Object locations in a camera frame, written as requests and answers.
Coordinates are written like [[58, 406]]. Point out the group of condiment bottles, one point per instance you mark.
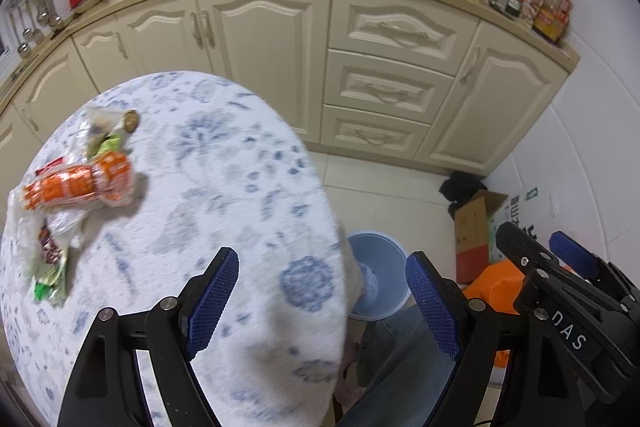
[[545, 12]]

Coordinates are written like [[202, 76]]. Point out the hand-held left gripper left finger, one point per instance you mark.
[[215, 302]]

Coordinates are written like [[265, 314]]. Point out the white crumpled plastic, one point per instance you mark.
[[370, 282]]

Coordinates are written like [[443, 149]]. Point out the green white wrapper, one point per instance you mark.
[[50, 284]]

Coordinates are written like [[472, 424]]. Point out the black bag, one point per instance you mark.
[[462, 187]]

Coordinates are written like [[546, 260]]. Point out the blue floral tablecloth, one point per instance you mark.
[[225, 182]]

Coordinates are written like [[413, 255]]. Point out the orange snack packet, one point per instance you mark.
[[75, 184]]

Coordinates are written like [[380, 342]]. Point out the clear plastic bag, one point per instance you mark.
[[95, 124]]

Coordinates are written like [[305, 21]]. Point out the small green wrapper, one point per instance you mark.
[[111, 144]]

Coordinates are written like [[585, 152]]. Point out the white rice sack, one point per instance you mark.
[[525, 207]]

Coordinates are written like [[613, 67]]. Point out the blue plastic bin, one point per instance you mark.
[[380, 252]]

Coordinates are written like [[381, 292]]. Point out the row of hanging steel utensils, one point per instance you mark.
[[22, 29]]

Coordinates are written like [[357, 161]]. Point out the orange plastic bag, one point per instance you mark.
[[495, 279]]

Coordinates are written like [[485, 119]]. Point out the clear packet dark red contents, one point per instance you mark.
[[49, 247]]

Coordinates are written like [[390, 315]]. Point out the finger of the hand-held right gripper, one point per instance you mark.
[[575, 332], [575, 252]]

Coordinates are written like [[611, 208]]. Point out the cream cabinet drawer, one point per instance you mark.
[[370, 134], [400, 29], [385, 89]]

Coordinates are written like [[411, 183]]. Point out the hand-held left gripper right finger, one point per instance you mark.
[[432, 307]]

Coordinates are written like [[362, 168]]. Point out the brown round food scrap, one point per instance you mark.
[[131, 122]]

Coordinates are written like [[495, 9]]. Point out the brown cardboard box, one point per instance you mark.
[[472, 232]]

